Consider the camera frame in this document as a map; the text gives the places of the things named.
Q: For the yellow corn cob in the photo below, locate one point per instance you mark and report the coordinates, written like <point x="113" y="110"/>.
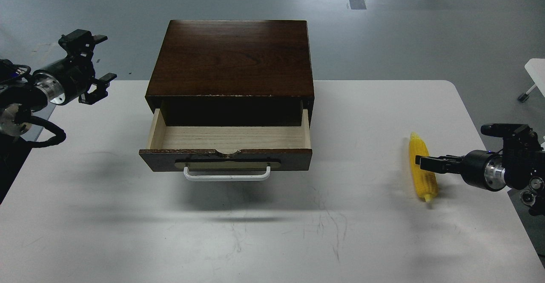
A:
<point x="425" y="183"/>

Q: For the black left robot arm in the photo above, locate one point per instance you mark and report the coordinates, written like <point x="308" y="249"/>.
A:
<point x="24" y="91"/>

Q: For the dark wooden drawer cabinet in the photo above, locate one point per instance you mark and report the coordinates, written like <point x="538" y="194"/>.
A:
<point x="233" y="73"/>

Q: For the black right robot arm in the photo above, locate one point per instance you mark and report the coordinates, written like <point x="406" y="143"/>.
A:
<point x="518" y="165"/>

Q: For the white furniture at right edge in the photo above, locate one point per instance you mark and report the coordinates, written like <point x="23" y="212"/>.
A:
<point x="535" y="67"/>

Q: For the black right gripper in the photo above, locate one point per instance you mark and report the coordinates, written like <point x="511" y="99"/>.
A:
<point x="481" y="169"/>

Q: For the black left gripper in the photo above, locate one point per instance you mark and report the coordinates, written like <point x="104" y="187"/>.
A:
<point x="71" y="78"/>

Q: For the wooden drawer with white handle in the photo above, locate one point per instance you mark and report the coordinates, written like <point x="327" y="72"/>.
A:
<point x="228" y="153"/>

